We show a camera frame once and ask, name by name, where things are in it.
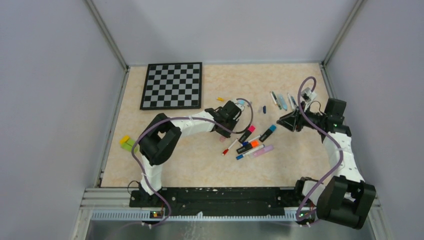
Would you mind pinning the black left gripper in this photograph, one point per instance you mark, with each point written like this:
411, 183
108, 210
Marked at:
226, 133

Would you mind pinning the green gel pen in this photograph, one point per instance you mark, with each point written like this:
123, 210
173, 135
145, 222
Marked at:
277, 101

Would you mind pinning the blue capped white marker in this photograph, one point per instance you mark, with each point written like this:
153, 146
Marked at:
249, 152

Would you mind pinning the black white checkerboard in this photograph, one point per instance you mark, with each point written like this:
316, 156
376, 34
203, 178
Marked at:
172, 86

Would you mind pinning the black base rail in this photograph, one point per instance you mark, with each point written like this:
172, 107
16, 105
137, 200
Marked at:
220, 201

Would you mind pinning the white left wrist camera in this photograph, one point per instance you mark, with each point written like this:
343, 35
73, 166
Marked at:
238, 108

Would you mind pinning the grey capped white marker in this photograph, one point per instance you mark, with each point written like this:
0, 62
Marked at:
288, 97

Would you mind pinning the lilac highlighter pen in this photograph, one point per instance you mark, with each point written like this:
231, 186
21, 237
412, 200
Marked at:
262, 151

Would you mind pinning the green yellow block stack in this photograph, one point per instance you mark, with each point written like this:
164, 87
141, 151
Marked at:
127, 143

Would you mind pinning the blue capped black highlighter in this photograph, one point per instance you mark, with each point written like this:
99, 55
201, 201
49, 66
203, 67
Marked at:
267, 133

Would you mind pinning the teal gel pen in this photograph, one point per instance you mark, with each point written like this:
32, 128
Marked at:
293, 101

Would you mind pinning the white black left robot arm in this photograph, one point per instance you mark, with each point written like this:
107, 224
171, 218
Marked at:
160, 138

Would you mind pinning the orange capped black highlighter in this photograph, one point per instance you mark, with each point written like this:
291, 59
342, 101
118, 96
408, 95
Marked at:
247, 147

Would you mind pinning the pink capped black highlighter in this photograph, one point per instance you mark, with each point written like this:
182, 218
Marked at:
246, 134

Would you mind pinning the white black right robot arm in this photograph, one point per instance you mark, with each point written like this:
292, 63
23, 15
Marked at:
341, 196

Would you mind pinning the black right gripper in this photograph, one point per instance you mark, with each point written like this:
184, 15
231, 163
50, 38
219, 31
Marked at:
292, 121

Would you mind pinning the yellow capped white pen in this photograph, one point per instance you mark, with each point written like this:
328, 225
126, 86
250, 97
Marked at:
273, 98

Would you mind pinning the red capped white marker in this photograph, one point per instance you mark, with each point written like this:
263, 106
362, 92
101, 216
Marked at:
229, 147

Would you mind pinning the light blue correction tape pen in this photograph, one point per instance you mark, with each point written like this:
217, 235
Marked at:
282, 102

